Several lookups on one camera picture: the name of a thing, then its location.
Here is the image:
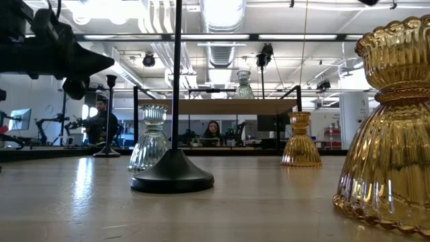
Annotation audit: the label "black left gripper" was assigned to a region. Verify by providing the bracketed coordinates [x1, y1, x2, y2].
[15, 32, 116, 101]

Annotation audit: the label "clear ribbed glass candle holder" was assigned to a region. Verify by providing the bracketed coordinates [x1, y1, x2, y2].
[234, 69, 255, 100]
[127, 103, 171, 175]

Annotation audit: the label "tall black metal candlestick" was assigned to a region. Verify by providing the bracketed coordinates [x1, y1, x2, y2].
[130, 0, 215, 194]
[255, 52, 269, 99]
[93, 74, 122, 159]

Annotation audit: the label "amber ribbed glass candle holder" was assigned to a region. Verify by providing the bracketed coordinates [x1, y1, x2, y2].
[281, 111, 323, 168]
[332, 15, 430, 238]

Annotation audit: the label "standing person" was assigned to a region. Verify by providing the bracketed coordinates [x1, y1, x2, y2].
[83, 97, 119, 146]

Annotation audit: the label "computer monitor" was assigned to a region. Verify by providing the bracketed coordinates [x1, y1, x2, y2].
[8, 108, 33, 132]

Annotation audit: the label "small background potted plant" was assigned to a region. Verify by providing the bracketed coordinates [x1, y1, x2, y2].
[224, 127, 238, 147]
[183, 129, 202, 147]

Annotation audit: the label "wooden shelf riser black legs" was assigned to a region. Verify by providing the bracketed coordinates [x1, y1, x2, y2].
[133, 85, 302, 152]

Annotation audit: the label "seated person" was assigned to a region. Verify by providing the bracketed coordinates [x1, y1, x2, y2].
[201, 120, 224, 148]

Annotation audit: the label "red storage rack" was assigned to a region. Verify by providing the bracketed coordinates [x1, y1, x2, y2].
[324, 126, 342, 149]

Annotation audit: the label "white pillar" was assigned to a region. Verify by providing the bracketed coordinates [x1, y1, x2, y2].
[339, 92, 370, 151]

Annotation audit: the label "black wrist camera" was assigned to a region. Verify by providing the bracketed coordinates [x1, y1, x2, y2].
[32, 7, 60, 36]

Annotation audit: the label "silver ventilation duct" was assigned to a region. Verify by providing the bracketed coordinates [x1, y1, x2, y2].
[200, 0, 247, 68]

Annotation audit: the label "black metal table frame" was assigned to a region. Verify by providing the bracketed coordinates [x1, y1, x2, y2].
[0, 147, 349, 163]

